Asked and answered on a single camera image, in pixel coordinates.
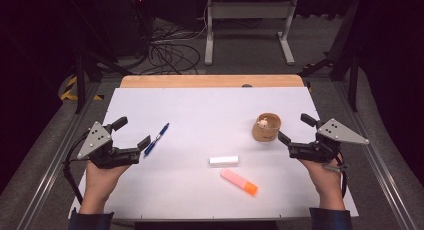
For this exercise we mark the dark equipment box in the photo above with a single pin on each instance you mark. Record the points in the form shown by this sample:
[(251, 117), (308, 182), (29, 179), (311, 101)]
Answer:
[(133, 23)]

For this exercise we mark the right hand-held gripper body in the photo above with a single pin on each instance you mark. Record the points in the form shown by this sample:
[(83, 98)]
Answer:
[(316, 150)]

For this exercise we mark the black metal stand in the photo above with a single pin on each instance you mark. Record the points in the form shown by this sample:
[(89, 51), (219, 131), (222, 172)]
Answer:
[(81, 80), (350, 63)]

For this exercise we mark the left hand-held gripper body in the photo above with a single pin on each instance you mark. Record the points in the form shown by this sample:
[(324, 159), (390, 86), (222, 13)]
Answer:
[(100, 153)]

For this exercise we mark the person's right hand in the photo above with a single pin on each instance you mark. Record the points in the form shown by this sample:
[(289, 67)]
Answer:
[(328, 180)]

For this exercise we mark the grey metal stand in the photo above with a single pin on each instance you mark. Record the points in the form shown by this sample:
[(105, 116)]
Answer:
[(248, 10)]

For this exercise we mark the round wooden pen holder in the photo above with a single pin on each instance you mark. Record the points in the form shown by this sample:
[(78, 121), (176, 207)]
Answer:
[(265, 135)]

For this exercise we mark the person's left hand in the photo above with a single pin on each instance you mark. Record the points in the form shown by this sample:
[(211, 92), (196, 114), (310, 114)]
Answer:
[(98, 183)]

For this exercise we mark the aluminium rail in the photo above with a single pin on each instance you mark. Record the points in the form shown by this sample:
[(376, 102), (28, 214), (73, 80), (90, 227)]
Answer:
[(383, 163), (56, 156)]

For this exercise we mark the yellow and black tape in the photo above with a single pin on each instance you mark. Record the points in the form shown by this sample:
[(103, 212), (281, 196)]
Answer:
[(68, 90)]

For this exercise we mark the blue pen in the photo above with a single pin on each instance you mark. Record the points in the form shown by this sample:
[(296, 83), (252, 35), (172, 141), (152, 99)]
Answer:
[(156, 139)]

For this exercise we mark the pink and orange highlighter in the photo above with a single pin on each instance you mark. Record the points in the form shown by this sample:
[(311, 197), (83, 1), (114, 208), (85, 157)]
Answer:
[(238, 181)]

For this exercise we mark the small white figurine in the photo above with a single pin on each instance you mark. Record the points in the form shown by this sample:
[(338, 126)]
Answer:
[(263, 123)]

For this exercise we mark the white board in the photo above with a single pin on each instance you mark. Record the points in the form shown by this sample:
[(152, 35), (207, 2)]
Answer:
[(206, 123)]

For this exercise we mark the white eraser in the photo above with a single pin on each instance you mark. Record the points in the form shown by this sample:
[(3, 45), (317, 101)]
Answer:
[(224, 161)]

